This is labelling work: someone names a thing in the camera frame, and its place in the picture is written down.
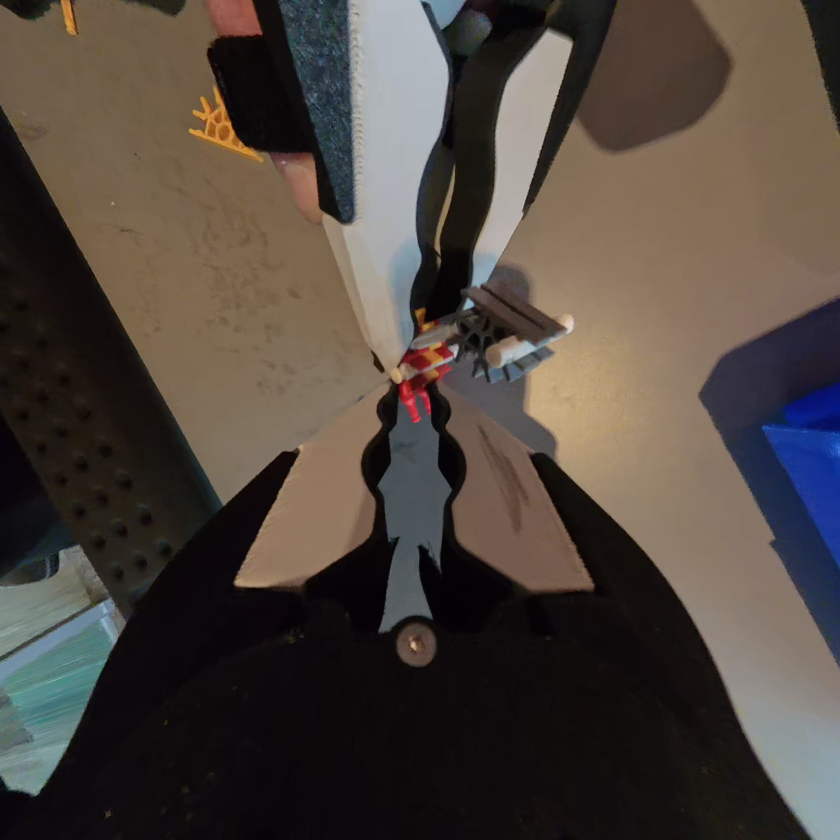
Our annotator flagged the yellow toy connector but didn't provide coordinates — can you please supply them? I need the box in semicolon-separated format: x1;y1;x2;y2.
189;85;265;164

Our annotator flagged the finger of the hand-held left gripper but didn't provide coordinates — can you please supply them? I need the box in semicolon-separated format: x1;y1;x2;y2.
433;29;574;317
322;0;455;376

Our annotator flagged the blue bin with plastic bags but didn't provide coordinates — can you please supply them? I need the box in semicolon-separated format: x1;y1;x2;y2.
702;302;840;578

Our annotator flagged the black perforated pad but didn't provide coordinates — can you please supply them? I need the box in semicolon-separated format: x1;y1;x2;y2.
0;108;221;614

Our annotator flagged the toy rod and connector assembly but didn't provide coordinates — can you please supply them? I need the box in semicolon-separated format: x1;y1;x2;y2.
388;282;575;424

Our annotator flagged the person's left hand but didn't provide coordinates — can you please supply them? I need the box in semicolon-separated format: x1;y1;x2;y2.
205;0;324;226

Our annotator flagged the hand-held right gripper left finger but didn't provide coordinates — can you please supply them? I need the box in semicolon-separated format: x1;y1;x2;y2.
234;394;398;590

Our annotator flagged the dark flat board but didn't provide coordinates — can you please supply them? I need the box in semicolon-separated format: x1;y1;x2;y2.
802;0;840;129

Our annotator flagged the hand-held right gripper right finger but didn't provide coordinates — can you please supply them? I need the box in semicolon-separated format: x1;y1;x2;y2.
430;384;595;595

